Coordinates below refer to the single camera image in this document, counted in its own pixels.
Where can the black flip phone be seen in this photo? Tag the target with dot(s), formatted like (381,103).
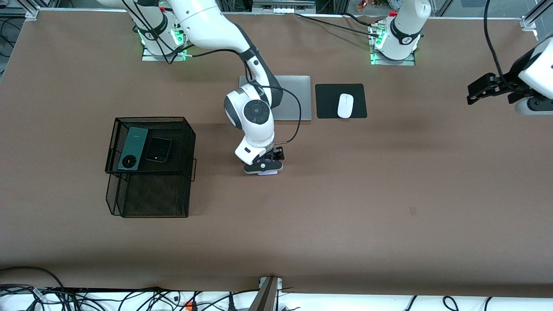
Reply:
(158,149)

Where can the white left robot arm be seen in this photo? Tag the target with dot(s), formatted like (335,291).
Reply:
(404,30)

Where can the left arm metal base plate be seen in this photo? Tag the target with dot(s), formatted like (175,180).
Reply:
(410,62)

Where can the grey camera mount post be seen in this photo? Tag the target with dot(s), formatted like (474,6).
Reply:
(265,298)

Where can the green phone round camera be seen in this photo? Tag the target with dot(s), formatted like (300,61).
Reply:
(133,147)

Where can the black mesh two-tier organizer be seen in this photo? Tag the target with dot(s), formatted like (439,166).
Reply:
(151,194)

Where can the silver laptop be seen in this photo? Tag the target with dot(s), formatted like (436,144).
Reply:
(298,99)

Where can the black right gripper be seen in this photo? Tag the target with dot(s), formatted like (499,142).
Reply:
(277,153)

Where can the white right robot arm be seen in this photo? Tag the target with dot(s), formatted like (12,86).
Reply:
(207,26)

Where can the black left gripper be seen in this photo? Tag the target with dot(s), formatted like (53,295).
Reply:
(506,82)

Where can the white computer mouse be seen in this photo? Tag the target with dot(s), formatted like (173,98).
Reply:
(345,106)

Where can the lavender phone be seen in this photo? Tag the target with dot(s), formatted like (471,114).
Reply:
(268,173)

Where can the black mouse pad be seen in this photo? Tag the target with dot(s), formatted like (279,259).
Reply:
(328,101)

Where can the white socket block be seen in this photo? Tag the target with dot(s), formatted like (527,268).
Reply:
(283,10)

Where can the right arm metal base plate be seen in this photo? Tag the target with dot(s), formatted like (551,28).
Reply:
(149,57)

